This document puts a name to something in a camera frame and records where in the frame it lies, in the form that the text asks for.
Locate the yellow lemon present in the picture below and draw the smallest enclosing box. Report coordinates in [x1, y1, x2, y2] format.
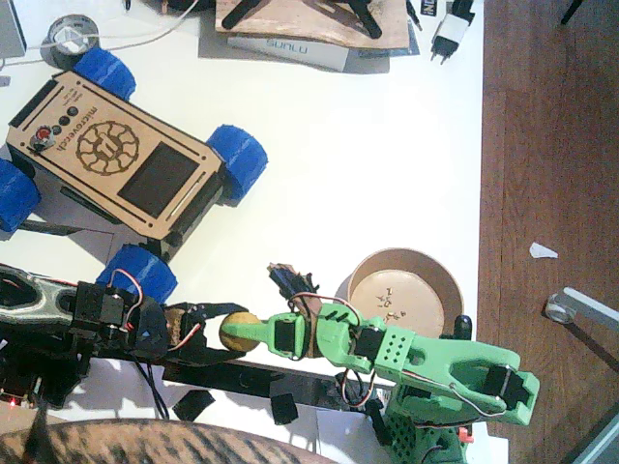
[219, 312, 261, 353]

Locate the tan round bowl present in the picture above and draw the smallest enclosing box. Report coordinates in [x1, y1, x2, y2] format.
[346, 246, 465, 339]

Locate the flat black tape piece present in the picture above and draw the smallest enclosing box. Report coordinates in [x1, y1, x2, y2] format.
[172, 389, 217, 422]

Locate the crumpled black tape piece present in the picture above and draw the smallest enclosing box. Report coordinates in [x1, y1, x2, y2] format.
[269, 393, 300, 427]

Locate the striped brown cushion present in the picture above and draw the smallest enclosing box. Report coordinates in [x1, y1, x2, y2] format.
[0, 419, 339, 464]

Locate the black table clamp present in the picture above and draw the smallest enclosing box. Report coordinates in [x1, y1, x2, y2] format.
[334, 371, 394, 446]

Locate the wooden rover body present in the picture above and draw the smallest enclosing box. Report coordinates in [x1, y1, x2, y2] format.
[5, 70, 228, 262]

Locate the grey metal furniture leg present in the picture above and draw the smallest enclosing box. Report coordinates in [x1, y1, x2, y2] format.
[545, 286, 619, 339]

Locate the white Sunlu box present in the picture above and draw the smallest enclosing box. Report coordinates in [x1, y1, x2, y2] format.
[226, 33, 350, 73]

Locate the grey metal bar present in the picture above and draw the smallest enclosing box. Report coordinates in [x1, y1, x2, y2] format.
[560, 410, 619, 464]

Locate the wooden board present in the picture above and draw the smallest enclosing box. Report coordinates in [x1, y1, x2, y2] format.
[214, 0, 410, 49]

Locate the black tripod stand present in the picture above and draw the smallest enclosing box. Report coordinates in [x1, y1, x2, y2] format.
[221, 0, 384, 40]

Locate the grey tape roll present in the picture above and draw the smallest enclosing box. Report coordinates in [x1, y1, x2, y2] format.
[47, 14, 101, 69]

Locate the black pen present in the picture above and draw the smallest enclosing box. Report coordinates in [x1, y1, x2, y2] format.
[405, 0, 424, 33]

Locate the white black power adapter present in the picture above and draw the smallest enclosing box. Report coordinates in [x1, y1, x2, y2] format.
[428, 0, 478, 67]

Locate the grey metal box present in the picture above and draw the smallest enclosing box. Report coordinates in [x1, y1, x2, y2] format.
[0, 0, 28, 59]

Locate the black chair leg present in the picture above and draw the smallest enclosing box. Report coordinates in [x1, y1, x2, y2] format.
[560, 0, 587, 26]

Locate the wrist camera with cardboard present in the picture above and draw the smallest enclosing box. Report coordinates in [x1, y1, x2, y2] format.
[266, 262, 323, 315]

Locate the black camera cable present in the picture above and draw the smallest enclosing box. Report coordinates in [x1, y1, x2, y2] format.
[134, 360, 171, 420]

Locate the white cable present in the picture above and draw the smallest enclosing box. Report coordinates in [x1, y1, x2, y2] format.
[0, 0, 200, 69]

